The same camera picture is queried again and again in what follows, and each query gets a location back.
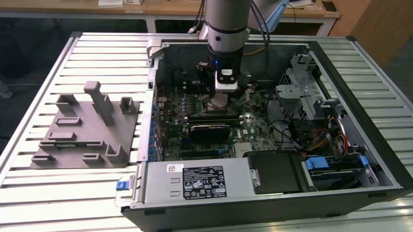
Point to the silver CPU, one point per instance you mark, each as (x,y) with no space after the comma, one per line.
(219,99)

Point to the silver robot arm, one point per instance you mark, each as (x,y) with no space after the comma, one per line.
(226,24)

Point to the CPU socket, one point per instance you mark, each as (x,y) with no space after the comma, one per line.
(219,110)

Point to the black RAM slot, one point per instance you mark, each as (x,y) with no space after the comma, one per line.
(192,84)
(192,91)
(213,117)

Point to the thin metal locking lever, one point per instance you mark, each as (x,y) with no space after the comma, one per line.
(200,90)

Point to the silver drive cage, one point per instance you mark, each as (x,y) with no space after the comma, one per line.
(303,79)

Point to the green motherboard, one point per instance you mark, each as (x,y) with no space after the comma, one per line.
(174,113)

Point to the black graphics card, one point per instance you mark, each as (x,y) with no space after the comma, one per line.
(210,133)

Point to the silver chipset heatsink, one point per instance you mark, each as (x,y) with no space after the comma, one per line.
(242,148)

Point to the black phone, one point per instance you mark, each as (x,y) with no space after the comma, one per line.
(329,6)

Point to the white box with print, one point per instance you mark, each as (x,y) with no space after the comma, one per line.
(134,2)

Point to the black expansion slot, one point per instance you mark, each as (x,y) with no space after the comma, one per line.
(196,154)

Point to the wooden desk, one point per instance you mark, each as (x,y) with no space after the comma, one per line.
(112,9)

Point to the wooden cabinet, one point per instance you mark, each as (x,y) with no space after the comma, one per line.
(381,29)

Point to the black plastic shroud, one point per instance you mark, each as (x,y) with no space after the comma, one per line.
(274,174)

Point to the hard disk in blue carrier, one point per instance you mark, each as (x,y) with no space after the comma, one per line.
(315,164)

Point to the grey parts rack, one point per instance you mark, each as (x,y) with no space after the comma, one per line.
(96,135)

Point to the silver power supply unit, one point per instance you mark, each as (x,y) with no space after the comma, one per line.
(160,183)

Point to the blue plastic tab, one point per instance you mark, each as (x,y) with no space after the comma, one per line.
(364,161)

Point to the green RAM stick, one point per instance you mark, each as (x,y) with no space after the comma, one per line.
(71,145)

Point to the blue case latch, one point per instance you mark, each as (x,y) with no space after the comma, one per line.
(122,185)

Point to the black PC case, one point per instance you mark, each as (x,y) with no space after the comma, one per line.
(226,215)

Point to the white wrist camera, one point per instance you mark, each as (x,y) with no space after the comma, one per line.
(227,88)

